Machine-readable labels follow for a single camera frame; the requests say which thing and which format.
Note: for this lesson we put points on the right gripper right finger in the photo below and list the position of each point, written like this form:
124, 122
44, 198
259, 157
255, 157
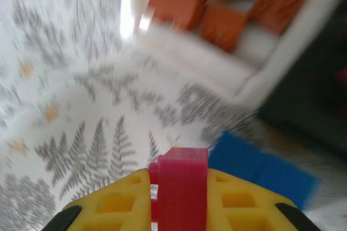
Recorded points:
244, 206

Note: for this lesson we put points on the orange lego brick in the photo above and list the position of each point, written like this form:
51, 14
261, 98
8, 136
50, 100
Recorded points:
225, 25
176, 0

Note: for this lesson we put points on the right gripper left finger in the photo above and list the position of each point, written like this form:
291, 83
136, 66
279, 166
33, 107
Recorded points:
116, 204

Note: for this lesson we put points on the blue lego brick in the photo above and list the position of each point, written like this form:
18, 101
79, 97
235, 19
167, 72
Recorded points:
257, 166

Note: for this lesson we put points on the floral tablecloth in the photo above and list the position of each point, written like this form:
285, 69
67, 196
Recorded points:
81, 79

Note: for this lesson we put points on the orange bricks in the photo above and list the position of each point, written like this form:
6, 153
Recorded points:
279, 6

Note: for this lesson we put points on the pink lego brick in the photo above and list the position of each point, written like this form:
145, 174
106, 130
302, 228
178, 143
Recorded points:
181, 187

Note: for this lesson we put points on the white plastic bin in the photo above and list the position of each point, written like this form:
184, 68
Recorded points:
189, 52

